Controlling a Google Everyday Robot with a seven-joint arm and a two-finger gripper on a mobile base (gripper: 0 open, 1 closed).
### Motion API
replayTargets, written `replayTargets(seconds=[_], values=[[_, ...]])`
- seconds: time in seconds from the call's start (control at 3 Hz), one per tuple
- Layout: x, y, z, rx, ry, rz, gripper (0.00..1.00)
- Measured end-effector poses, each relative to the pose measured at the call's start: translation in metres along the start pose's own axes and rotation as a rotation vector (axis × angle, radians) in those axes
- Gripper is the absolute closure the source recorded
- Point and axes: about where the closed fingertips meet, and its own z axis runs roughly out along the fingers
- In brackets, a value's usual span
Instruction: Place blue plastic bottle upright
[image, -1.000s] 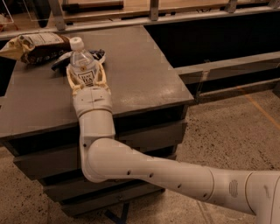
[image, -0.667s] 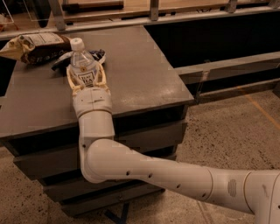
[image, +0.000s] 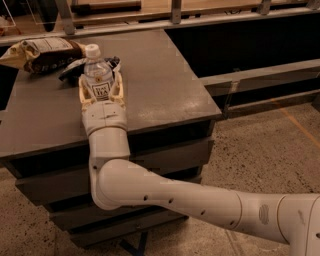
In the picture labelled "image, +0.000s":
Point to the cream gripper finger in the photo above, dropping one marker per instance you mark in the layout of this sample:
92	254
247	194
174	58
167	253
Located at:
85	94
116	93

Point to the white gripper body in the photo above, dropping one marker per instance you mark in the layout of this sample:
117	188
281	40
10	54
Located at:
104	117

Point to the clear plastic water bottle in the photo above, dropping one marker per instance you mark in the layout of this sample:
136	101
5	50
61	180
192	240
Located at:
98	73

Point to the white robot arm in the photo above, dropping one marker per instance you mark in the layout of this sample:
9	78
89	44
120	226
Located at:
116	181

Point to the dark blue snack bag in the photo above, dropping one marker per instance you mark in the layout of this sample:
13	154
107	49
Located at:
76	68

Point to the grey drawer cabinet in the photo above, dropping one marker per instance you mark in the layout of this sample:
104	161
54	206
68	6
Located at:
165	101

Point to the brown and cream snack bag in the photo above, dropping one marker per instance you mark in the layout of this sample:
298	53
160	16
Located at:
42	55

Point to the dark wooden bar on shelf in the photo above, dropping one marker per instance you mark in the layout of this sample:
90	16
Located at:
84	7

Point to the top grey drawer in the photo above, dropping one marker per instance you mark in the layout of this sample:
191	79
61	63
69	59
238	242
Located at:
64	175

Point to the grey drawer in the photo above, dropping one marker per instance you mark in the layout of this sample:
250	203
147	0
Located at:
141	222
73	206
64	175

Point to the middle grey drawer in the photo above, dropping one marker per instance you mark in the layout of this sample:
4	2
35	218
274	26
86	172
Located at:
73	206

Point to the bottom grey drawer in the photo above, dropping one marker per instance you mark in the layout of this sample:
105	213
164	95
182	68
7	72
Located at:
141	222

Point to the grey metal shelf frame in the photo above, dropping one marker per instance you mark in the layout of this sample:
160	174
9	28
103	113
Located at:
241	50

